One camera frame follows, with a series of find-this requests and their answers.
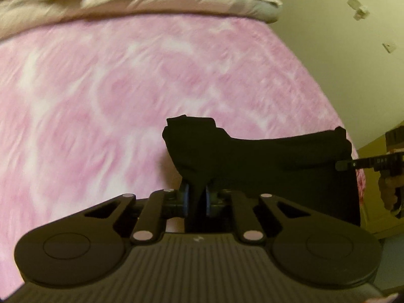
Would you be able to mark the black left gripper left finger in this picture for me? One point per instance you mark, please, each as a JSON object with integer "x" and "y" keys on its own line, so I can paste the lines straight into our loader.
{"x": 163, "y": 212}

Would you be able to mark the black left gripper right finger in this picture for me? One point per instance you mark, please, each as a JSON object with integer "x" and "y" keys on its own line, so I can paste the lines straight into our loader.
{"x": 231, "y": 212}

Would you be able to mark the black garment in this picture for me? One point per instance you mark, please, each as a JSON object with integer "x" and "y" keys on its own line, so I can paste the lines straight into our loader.
{"x": 301, "y": 169}

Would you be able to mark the person's right hand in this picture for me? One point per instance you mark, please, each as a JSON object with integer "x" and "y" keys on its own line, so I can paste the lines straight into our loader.
{"x": 388, "y": 185}

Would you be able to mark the pink rose bed sheet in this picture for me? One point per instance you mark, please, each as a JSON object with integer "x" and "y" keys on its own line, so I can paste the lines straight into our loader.
{"x": 84, "y": 104}

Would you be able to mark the white wall socket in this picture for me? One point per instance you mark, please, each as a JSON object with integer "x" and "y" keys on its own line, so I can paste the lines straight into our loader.
{"x": 389, "y": 46}

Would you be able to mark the white wall switch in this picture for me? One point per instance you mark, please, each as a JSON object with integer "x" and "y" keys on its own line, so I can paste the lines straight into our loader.
{"x": 361, "y": 11}

